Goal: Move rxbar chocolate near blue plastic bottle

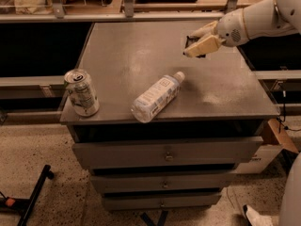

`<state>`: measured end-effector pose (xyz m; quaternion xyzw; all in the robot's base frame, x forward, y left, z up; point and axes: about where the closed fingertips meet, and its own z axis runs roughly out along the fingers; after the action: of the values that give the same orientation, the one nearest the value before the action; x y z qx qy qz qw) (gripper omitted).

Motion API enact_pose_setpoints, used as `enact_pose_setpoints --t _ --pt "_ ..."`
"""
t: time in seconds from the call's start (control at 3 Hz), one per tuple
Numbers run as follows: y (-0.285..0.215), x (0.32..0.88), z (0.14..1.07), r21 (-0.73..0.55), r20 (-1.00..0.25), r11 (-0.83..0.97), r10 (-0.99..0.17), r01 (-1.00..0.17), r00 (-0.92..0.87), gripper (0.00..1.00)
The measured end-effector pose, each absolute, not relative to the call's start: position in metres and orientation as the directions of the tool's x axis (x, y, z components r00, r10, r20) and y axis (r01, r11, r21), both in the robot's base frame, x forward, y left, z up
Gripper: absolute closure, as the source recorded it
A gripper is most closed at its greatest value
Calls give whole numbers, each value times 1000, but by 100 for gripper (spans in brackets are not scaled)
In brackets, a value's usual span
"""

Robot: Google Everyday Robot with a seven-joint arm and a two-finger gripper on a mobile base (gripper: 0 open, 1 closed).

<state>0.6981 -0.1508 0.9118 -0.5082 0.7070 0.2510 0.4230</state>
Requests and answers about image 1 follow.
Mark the grey drawer cabinet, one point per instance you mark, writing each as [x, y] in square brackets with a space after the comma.
[188, 153]

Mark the clear blue plastic bottle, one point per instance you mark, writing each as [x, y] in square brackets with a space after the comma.
[151, 102]

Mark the metal shelf rail frame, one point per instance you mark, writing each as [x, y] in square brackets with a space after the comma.
[62, 11]

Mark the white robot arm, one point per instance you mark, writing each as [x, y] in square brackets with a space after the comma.
[268, 18]

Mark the white shoe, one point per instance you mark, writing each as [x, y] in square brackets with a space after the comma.
[254, 218]

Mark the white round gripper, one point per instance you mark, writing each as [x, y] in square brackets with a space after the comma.
[230, 28]

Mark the black rxbar chocolate wrapper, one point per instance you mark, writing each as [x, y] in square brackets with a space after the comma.
[190, 41]

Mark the silver green soda can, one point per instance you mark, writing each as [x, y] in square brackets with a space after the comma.
[82, 93]

